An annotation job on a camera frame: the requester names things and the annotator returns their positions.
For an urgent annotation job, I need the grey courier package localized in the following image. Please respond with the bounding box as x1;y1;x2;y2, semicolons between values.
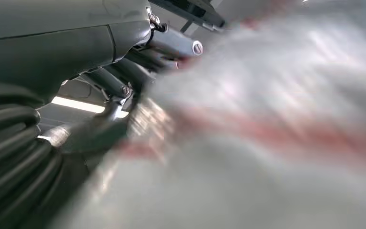
49;0;366;229

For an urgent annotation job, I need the ceiling light strip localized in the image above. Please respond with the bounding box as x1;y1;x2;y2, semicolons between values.
51;96;129;119

